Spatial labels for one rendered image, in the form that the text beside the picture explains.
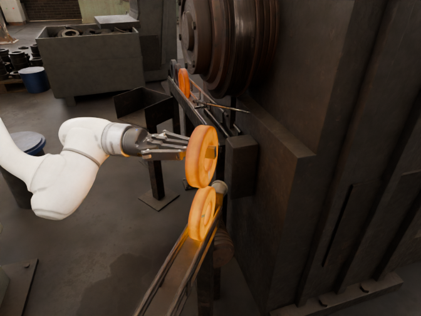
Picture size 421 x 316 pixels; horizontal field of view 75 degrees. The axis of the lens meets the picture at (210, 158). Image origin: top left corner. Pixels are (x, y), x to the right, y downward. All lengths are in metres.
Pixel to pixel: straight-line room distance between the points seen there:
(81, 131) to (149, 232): 1.06
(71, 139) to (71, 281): 1.00
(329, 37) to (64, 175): 0.70
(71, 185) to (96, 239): 1.07
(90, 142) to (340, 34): 0.64
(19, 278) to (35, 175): 1.07
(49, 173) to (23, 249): 1.21
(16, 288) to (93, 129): 1.12
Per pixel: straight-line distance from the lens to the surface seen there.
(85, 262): 1.71
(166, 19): 3.95
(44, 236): 1.94
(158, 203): 1.89
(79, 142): 0.78
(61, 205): 0.74
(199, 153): 0.61
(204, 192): 0.76
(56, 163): 0.76
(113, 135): 0.75
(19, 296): 1.70
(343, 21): 0.71
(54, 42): 3.43
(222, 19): 0.88
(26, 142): 2.00
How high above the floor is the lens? 1.28
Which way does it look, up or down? 34 degrees down
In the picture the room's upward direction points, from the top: straight up
